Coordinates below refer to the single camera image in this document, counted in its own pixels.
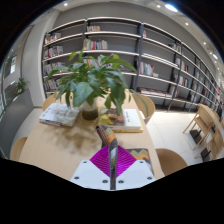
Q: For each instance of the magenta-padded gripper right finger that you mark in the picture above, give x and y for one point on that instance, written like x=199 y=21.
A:
x=136 y=173

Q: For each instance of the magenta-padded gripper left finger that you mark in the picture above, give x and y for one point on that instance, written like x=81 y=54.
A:
x=88 y=173

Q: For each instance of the zigzag striped grey-backed towel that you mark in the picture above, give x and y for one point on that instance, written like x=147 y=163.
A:
x=106 y=133

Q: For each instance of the light wooden chair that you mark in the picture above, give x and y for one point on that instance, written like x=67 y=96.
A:
x=16 y=150
x=49 y=102
x=146 y=106
x=170 y=161

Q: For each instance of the yellow book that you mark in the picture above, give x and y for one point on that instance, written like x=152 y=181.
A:
x=133 y=130

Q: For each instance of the white picture-cover book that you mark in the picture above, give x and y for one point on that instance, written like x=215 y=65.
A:
x=130 y=118

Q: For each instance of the white book stack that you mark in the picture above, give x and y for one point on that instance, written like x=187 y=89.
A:
x=58 y=115

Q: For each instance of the green potted plant white pot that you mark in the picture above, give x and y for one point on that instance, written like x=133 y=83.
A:
x=86 y=83

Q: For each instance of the small green plant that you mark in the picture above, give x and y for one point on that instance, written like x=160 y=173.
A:
x=20 y=85

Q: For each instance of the grey bookshelf unit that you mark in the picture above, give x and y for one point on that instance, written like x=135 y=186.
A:
x=110 y=26

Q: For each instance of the ceiling lights group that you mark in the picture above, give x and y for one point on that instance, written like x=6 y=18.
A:
x=171 y=7

